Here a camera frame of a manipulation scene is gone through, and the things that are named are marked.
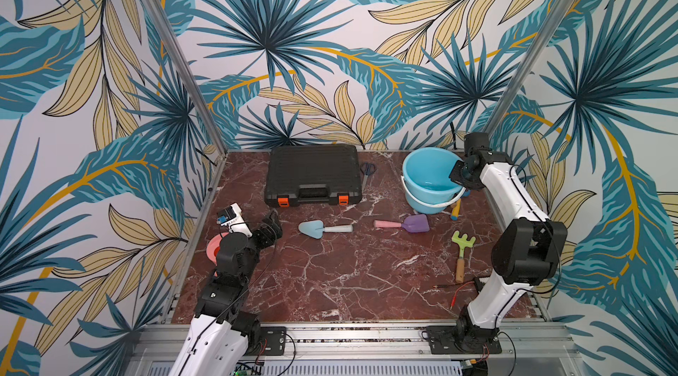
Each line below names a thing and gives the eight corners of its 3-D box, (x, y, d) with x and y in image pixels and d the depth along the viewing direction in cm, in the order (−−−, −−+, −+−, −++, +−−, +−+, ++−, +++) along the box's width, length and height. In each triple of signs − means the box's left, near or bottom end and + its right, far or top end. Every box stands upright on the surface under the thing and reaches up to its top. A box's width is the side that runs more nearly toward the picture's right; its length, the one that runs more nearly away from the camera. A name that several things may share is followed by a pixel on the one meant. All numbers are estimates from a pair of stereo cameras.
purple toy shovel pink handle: (374, 231, 98) (375, 228, 96) (373, 217, 101) (373, 214, 99) (428, 231, 98) (430, 228, 96) (425, 218, 101) (427, 214, 100)
